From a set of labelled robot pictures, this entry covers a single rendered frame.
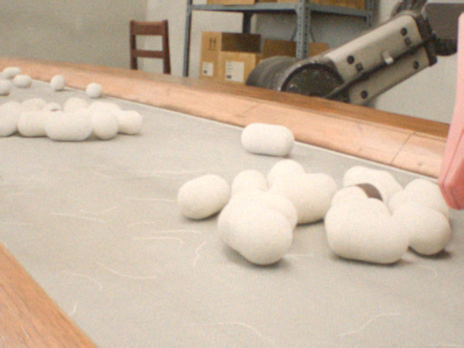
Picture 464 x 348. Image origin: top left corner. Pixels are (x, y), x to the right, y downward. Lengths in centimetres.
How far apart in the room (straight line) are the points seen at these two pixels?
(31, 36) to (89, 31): 47
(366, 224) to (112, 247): 10
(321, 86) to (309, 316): 82
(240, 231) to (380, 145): 26
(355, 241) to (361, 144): 25
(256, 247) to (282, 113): 36
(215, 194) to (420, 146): 21
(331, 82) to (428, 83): 204
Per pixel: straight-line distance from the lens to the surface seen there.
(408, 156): 48
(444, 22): 30
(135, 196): 35
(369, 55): 107
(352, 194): 31
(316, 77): 101
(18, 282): 16
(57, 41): 529
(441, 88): 299
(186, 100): 72
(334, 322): 21
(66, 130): 51
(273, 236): 25
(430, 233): 28
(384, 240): 26
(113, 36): 545
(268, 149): 48
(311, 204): 31
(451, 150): 25
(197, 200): 31
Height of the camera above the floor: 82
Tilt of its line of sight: 11 degrees down
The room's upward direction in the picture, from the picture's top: 3 degrees clockwise
